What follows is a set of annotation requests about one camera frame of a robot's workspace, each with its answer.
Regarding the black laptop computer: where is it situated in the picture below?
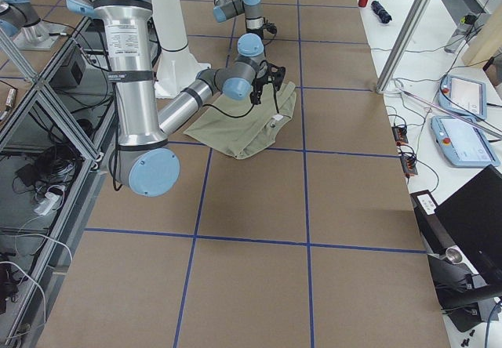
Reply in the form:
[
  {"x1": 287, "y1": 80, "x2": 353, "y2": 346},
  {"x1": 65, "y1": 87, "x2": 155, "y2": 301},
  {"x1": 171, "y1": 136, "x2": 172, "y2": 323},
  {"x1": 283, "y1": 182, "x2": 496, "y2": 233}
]
[{"x1": 435, "y1": 165, "x2": 501, "y2": 284}]

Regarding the aluminium frame cabinet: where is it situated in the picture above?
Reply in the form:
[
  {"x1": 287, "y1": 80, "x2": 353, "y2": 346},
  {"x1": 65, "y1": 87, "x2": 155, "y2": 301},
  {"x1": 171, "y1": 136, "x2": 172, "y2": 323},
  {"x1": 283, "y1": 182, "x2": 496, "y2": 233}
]
[{"x1": 1, "y1": 9, "x2": 115, "y2": 347}]

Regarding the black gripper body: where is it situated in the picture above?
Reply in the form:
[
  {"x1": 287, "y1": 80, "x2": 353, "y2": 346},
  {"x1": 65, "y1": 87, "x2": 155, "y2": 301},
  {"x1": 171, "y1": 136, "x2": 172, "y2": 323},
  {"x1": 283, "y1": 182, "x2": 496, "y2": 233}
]
[
  {"x1": 260, "y1": 22, "x2": 277, "y2": 36},
  {"x1": 250, "y1": 60, "x2": 286, "y2": 96}
]

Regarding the blue teach pendant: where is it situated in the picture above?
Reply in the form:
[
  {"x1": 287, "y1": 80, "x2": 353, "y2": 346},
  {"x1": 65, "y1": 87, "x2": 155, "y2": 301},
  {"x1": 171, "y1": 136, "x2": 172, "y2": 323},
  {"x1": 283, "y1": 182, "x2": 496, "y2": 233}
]
[
  {"x1": 437, "y1": 74, "x2": 487, "y2": 121},
  {"x1": 431, "y1": 116, "x2": 500, "y2": 169}
]

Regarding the long metal grabber stick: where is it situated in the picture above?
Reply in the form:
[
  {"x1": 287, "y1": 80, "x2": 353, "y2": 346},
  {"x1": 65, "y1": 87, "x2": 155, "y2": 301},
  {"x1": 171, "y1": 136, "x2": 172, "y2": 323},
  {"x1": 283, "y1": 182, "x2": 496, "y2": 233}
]
[{"x1": 392, "y1": 78, "x2": 501, "y2": 140}]

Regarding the folded dark blue umbrella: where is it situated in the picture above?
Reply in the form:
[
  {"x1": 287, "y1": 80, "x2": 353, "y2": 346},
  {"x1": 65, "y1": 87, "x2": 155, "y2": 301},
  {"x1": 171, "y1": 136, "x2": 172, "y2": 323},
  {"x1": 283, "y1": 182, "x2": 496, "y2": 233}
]
[{"x1": 370, "y1": 0, "x2": 392, "y2": 24}]

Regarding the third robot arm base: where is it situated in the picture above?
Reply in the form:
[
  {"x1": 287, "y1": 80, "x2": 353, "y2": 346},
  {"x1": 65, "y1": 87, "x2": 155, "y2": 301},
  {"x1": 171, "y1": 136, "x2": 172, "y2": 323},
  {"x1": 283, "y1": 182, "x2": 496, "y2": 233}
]
[{"x1": 1, "y1": 0, "x2": 67, "y2": 51}]

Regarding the aluminium frame post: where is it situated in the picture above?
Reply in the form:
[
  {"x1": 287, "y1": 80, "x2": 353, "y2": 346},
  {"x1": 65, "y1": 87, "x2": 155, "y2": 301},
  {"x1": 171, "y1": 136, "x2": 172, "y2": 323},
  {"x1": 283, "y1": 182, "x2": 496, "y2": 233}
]
[{"x1": 375, "y1": 0, "x2": 430, "y2": 94}]

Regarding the white power strip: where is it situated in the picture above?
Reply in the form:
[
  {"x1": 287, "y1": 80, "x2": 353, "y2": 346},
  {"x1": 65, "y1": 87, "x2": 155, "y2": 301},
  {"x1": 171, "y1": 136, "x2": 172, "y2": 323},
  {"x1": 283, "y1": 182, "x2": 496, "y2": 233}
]
[{"x1": 34, "y1": 191, "x2": 62, "y2": 216}]

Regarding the blue teach pendant far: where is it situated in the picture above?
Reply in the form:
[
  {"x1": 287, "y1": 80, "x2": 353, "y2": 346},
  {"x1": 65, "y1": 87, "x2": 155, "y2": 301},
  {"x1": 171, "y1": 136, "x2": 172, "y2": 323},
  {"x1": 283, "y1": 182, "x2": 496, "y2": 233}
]
[{"x1": 437, "y1": 74, "x2": 487, "y2": 121}]

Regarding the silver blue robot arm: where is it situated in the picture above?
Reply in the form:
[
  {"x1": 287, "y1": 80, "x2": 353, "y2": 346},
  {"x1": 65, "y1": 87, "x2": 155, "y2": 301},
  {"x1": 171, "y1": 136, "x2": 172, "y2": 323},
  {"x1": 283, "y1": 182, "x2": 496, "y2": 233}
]
[
  {"x1": 213, "y1": 0, "x2": 278, "y2": 39},
  {"x1": 66, "y1": 0, "x2": 286, "y2": 197}
]

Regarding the olive green long-sleeve shirt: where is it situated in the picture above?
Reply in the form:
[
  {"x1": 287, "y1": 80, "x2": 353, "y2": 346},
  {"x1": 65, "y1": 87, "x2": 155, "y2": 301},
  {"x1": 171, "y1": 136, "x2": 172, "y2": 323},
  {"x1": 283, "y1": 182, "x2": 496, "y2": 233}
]
[{"x1": 184, "y1": 82, "x2": 296, "y2": 160}]

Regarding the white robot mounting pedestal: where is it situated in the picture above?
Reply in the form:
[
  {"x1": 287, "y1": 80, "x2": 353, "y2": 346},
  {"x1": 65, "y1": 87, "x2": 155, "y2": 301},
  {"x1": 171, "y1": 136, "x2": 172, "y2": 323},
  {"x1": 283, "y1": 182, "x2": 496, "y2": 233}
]
[{"x1": 152, "y1": 0, "x2": 211, "y2": 99}]

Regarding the blue teach pendant near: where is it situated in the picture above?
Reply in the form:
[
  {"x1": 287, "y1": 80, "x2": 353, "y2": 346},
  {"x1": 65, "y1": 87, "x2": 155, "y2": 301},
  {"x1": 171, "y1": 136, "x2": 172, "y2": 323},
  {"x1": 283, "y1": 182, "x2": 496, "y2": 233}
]
[{"x1": 431, "y1": 116, "x2": 500, "y2": 169}]

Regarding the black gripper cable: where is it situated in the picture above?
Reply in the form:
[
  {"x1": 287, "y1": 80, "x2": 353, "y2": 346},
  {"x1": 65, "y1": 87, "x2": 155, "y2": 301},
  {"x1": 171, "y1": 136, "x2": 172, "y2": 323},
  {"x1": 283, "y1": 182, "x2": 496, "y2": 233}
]
[{"x1": 203, "y1": 60, "x2": 282, "y2": 118}]

